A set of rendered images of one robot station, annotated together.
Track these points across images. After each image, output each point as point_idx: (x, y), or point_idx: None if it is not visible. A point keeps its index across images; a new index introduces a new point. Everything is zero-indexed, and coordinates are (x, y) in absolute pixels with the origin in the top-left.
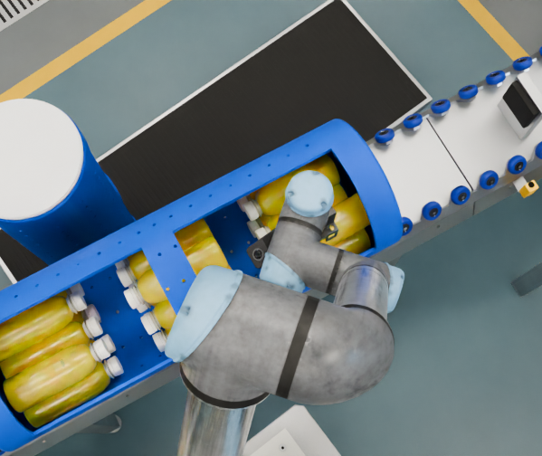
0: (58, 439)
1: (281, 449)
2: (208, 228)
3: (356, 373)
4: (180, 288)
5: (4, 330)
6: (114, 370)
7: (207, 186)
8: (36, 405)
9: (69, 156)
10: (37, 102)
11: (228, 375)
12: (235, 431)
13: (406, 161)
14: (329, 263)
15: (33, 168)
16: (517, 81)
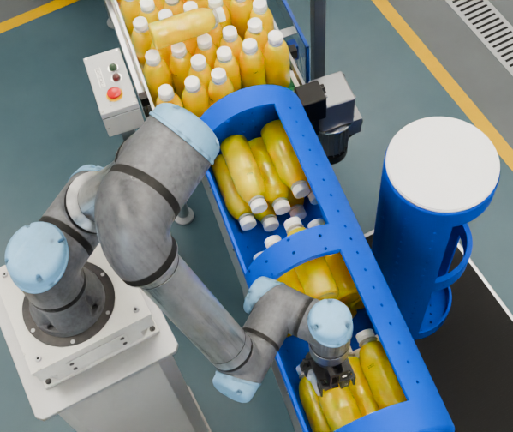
0: (211, 200)
1: (134, 308)
2: (348, 291)
3: (105, 217)
4: (288, 249)
5: (282, 135)
6: (242, 219)
7: (386, 291)
8: (224, 162)
9: (441, 200)
10: (495, 177)
11: (130, 140)
12: None
13: None
14: (261, 328)
15: (431, 172)
16: None
